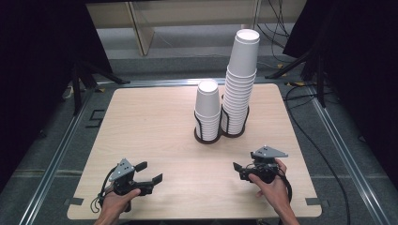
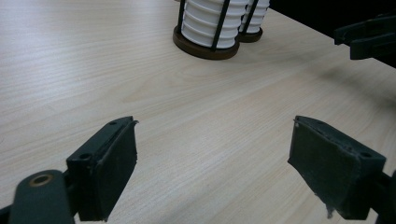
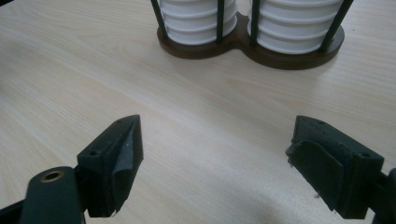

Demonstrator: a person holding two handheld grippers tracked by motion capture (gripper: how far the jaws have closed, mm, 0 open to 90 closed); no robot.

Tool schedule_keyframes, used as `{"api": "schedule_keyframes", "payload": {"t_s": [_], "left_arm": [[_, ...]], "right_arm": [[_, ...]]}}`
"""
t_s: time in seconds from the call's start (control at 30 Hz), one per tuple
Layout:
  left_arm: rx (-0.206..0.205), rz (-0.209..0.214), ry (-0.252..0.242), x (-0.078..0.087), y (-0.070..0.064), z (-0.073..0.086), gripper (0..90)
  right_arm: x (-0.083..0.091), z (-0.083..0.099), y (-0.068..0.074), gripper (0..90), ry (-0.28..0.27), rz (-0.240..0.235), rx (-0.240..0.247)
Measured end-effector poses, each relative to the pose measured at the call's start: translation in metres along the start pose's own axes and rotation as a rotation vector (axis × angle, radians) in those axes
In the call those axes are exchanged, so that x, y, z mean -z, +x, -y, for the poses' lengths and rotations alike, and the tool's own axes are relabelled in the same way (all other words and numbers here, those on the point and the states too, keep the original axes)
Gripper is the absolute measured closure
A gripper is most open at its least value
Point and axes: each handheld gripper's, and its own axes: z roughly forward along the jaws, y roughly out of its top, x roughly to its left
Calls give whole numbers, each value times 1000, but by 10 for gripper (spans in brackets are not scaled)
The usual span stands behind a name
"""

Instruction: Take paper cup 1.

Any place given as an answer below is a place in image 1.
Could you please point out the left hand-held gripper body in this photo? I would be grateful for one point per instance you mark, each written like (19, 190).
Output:
(123, 170)

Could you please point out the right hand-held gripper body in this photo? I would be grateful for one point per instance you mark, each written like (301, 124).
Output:
(266, 152)

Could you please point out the dark double cup holder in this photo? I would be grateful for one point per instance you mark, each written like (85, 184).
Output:
(206, 141)

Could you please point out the short stack of white cups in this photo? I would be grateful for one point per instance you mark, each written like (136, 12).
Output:
(207, 103)

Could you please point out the tall stack of white cups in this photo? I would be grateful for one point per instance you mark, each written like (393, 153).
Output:
(242, 72)

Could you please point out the person's right hand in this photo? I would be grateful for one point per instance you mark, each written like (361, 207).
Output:
(275, 193)

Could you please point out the person's left hand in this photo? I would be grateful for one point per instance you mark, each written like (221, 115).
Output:
(114, 204)

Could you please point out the black metal stand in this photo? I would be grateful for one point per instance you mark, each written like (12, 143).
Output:
(76, 90)
(319, 81)

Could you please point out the white object on floor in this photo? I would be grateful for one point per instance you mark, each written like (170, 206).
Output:
(68, 93)

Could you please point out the dark curtain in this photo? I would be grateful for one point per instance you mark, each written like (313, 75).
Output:
(37, 78)
(363, 78)

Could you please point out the light wooden shelf unit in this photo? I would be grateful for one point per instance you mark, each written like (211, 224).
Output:
(140, 28)

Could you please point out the metal floor rail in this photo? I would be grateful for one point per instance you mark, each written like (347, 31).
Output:
(53, 165)
(350, 165)

